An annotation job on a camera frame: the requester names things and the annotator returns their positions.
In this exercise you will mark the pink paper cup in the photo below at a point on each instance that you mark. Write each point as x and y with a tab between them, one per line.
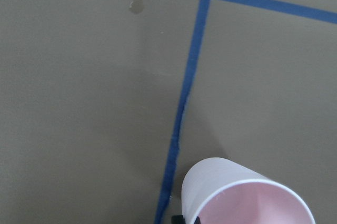
217	190

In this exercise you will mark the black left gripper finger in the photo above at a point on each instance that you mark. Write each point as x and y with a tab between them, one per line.
177	219

